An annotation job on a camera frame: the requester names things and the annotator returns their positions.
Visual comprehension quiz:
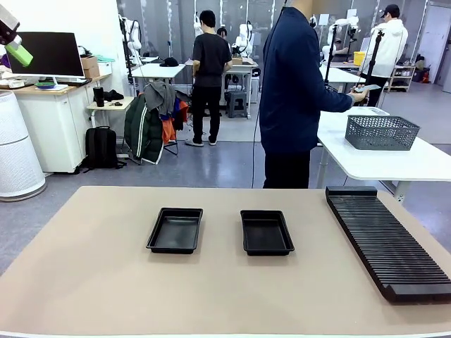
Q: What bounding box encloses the black computer monitor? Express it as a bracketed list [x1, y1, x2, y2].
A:
[6, 31, 85, 78]

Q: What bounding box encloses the person's right hand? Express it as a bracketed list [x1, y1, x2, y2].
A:
[348, 88, 370, 105]

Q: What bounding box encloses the wooden shelf rack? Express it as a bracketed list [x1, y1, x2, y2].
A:
[386, 64, 416, 94]

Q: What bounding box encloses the person's right forearm navy sleeve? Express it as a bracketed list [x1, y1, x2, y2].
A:
[319, 90, 355, 114]

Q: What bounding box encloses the orange and blue jacket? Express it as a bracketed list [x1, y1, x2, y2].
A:
[159, 97, 190, 146]

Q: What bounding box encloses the large white side table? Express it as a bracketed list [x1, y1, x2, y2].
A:
[316, 106, 451, 204]

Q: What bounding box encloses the dark green striped jacket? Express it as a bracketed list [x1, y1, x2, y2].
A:
[123, 92, 166, 166]

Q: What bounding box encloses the black clothes rack frame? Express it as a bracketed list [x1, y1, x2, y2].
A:
[162, 139, 180, 156]

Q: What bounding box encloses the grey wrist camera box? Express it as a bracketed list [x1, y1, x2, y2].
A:
[0, 3, 21, 33]

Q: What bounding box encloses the grey door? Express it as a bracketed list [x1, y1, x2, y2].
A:
[419, 0, 451, 85]

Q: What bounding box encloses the black backpack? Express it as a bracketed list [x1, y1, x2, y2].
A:
[81, 125, 127, 174]

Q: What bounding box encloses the black slotted board rack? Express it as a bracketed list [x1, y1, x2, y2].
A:
[325, 185, 451, 303]

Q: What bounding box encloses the grey plastic mesh basket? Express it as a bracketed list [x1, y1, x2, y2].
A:
[345, 114, 421, 151]

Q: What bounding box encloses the person in navy jacket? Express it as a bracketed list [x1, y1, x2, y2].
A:
[259, 0, 355, 189]

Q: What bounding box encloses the person in cream top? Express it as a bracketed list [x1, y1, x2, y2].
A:
[216, 27, 232, 50]

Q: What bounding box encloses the brown cardboard box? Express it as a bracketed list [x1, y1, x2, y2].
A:
[80, 55, 101, 80]

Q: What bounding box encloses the black ESD tray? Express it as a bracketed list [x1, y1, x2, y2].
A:
[240, 209, 295, 257]
[146, 207, 204, 255]

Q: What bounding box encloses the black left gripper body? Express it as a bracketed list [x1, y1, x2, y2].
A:
[0, 20, 18, 46]

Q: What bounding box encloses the small wooden side table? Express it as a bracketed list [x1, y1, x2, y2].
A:
[86, 96, 135, 130]

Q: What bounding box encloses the white cylindrical air purifier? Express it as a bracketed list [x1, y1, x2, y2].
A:
[0, 89, 47, 203]

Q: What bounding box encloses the black tumbler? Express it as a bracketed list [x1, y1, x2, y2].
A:
[92, 86, 106, 108]

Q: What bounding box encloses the white background table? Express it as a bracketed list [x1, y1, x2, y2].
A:
[130, 63, 187, 96]
[319, 65, 366, 94]

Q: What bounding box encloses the black keyboard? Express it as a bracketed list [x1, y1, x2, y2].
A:
[38, 77, 93, 87]

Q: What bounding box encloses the grey hoodie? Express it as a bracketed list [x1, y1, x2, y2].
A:
[143, 80, 178, 117]

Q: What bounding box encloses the grey plastic stool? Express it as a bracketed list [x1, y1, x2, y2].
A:
[226, 90, 249, 119]

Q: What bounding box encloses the person in black t-shirt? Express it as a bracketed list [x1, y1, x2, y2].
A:
[185, 9, 234, 147]

